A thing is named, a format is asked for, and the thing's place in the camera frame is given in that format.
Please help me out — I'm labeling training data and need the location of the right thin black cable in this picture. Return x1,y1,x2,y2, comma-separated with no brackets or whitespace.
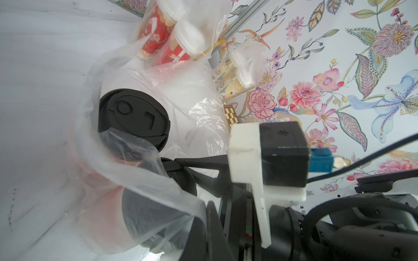
305,132,418,185

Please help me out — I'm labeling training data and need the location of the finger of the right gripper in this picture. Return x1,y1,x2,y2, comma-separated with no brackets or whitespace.
174,154,229,171

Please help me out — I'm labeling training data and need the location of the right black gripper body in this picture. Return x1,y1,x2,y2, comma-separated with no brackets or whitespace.
195,169,418,261

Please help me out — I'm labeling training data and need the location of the wooden chessboard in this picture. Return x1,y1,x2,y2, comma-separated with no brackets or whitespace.
224,104,239,129

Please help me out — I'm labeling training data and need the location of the red cup black lid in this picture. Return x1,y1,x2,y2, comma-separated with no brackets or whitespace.
121,158,204,254
98,89,170,151

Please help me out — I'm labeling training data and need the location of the red cup white lid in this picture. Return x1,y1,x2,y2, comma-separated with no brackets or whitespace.
152,20,207,66
137,0,187,60

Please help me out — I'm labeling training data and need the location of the clear plastic carrier bag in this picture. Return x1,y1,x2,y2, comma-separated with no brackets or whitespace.
212,41,267,103

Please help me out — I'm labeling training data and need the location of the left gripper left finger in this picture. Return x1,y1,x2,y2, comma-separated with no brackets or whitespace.
179,217,207,261

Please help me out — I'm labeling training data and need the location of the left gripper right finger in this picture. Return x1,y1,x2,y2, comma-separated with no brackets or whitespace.
206,201,234,261

